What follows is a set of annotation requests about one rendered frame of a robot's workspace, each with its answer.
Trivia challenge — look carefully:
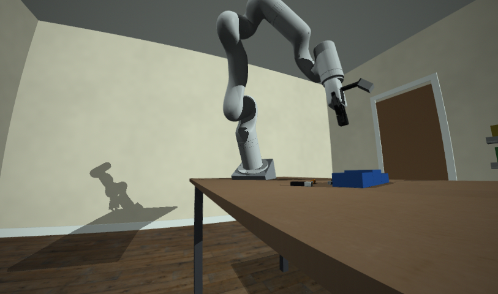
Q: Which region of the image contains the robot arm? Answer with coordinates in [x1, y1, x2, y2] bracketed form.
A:
[216, 0, 344, 175]

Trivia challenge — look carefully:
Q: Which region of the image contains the blue open-top bin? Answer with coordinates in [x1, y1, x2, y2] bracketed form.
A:
[332, 170, 389, 188]

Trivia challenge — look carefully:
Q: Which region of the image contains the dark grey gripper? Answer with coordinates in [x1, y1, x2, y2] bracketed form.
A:
[323, 77, 349, 126]

